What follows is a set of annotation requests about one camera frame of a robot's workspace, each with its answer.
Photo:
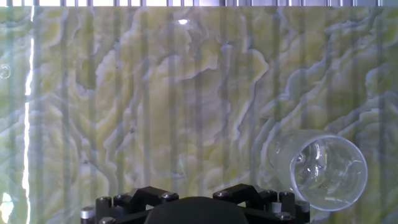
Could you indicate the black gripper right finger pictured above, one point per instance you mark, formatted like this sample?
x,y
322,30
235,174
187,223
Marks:
x,y
242,193

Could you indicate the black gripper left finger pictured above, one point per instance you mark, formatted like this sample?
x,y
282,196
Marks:
x,y
140,196

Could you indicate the clear plastic cup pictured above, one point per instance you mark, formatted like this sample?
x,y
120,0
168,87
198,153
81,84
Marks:
x,y
323,174

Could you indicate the green marble pattern mat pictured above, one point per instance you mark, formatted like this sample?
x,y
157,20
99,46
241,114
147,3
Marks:
x,y
155,109

